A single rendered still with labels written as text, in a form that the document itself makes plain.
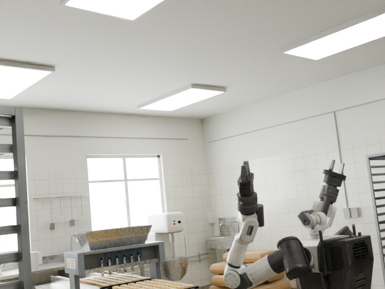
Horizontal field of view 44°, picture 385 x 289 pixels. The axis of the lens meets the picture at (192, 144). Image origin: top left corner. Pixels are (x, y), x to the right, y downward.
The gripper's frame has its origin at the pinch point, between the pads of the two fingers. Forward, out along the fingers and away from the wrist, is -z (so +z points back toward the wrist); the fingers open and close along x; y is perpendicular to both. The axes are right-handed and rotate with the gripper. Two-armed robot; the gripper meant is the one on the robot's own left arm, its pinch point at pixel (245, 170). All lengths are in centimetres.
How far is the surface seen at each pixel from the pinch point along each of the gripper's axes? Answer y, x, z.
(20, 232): -62, -67, -1
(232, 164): -134, 566, 196
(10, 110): -68, -53, -39
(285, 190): -39, 498, 213
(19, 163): -65, -58, -22
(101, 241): -136, 106, 98
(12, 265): -358, 260, 227
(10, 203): -67, -63, -10
